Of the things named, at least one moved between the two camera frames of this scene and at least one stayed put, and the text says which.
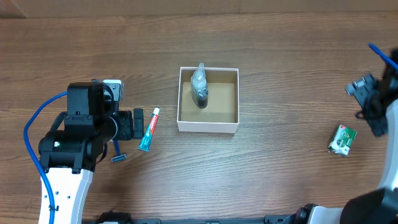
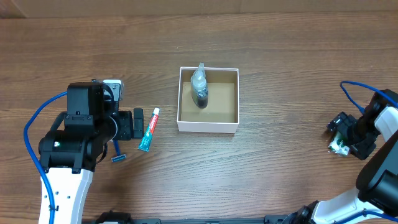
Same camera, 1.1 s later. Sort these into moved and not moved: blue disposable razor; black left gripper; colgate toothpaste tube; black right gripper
Moved: black right gripper
Not moved: colgate toothpaste tube; black left gripper; blue disposable razor
